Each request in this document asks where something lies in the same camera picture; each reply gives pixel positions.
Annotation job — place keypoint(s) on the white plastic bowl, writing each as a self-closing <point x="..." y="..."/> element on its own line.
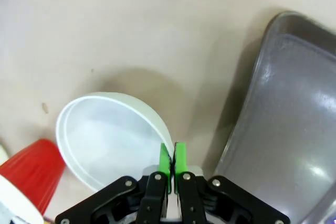
<point x="110" y="140"/>

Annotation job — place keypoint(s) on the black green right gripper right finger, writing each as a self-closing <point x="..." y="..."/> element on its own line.
<point x="191" y="190"/>

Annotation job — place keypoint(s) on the red plastic cup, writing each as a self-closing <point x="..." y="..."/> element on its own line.
<point x="29" y="176"/>

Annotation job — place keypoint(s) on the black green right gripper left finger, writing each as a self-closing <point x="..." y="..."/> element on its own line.
<point x="155" y="190"/>

